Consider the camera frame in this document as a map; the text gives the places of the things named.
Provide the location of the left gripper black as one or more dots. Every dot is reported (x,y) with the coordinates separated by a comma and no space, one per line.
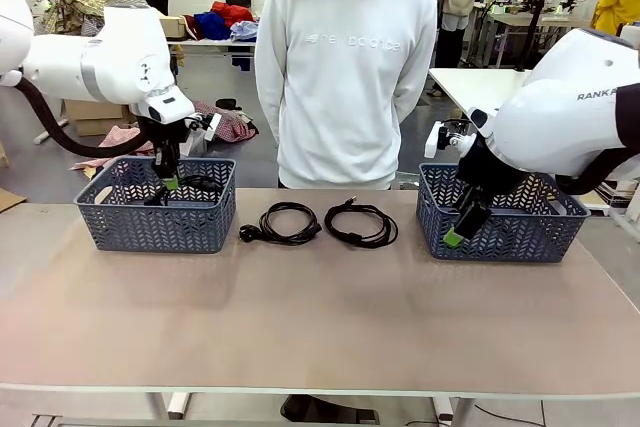
(167,137)

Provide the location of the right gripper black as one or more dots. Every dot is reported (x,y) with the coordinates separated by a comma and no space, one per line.
(482,167)

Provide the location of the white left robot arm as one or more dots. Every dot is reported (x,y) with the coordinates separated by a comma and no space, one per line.
(120,57)

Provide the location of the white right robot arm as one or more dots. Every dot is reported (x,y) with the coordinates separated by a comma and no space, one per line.
(550,122)

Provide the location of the grey lattice plastic basket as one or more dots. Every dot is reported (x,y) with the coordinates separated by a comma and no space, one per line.
(520,242)
(150,232)

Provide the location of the large cardboard box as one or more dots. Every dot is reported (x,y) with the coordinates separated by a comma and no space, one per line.
(90,117)

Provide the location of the white side table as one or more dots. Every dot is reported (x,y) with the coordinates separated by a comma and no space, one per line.
(470,84)

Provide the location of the white background clothes table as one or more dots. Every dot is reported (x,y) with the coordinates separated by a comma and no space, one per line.
(215,44)

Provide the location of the cardboard box on table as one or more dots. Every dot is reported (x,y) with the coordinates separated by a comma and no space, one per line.
(174,27)

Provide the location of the blue cloth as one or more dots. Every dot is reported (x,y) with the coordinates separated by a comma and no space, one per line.
(212,24)

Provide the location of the light blue shirt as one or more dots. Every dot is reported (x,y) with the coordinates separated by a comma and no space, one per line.
(245,31)

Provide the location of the flat cardboard sheet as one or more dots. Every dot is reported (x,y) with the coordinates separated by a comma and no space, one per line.
(9,199)

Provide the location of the person in white sweatshirt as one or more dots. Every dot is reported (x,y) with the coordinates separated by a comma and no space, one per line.
(345,97)

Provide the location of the patterned cloth pile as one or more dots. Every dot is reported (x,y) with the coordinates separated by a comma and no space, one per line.
(80,9)

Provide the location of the white table leg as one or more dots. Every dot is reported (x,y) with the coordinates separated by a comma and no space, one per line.
(177,404)
(452,409)

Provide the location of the black tripod stand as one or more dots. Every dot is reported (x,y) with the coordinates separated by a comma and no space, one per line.
(540,2)

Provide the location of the black object under table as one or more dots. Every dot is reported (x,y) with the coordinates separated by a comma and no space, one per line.
(325,409)

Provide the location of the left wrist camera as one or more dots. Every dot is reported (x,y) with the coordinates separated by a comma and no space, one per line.
(214,126)

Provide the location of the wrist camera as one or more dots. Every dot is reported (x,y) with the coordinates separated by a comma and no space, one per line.
(214,126)
(431,141)

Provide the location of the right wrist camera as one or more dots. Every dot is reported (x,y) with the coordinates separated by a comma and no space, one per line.
(431,141)

